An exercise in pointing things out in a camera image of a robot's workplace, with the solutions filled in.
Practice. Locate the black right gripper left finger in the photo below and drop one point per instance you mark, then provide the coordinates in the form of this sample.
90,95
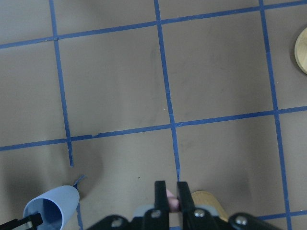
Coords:
157,217

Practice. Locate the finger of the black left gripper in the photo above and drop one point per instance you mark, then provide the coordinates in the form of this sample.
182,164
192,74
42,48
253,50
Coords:
28,223

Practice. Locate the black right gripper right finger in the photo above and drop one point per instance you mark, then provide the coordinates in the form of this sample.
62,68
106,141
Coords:
193,217

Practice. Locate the pink chopstick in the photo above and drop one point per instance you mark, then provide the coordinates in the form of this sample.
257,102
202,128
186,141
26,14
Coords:
173,202

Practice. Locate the light blue plastic cup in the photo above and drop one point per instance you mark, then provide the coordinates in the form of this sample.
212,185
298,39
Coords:
55,206

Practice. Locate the bamboo cylinder holder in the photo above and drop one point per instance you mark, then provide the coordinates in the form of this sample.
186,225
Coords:
208,201

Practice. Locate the round wooden stand base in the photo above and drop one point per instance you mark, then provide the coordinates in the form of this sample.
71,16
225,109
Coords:
300,51

